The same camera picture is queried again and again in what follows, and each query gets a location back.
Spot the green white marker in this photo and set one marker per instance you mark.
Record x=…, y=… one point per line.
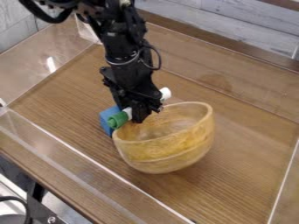
x=119, y=117

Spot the blue foam block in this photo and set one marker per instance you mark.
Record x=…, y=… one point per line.
x=103, y=119

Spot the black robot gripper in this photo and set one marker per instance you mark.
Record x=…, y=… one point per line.
x=127, y=76

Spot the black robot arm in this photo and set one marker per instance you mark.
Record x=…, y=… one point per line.
x=114, y=19

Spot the black metal stand base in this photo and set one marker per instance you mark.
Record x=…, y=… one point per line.
x=35, y=214

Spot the clear acrylic triangle bracket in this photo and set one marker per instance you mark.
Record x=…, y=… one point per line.
x=86, y=32

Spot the brown wooden bowl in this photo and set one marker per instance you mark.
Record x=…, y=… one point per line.
x=171, y=140

